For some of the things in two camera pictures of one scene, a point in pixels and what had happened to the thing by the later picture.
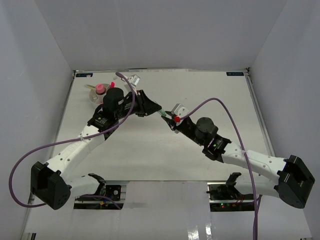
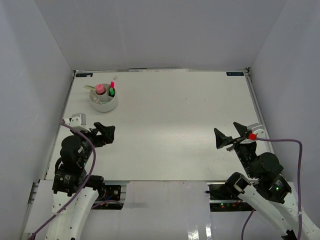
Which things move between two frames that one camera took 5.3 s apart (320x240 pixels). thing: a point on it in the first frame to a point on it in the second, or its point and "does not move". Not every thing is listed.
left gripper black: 146,106 to 106,136
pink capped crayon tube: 100,89 does not move
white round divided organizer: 96,99 does not move
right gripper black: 171,123 to 222,140
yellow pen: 89,86 does not move
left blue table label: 84,74 does not move
